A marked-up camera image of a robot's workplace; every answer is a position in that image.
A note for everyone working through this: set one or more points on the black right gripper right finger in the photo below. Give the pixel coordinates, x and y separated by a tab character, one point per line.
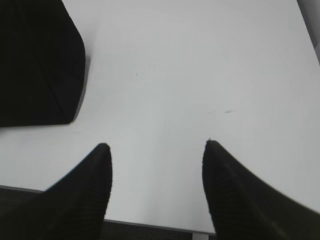
244	207

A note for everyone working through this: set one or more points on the black canvas tote bag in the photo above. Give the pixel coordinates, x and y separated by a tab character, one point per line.
42	64

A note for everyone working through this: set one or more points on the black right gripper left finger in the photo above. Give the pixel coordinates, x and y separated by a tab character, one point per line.
72	209

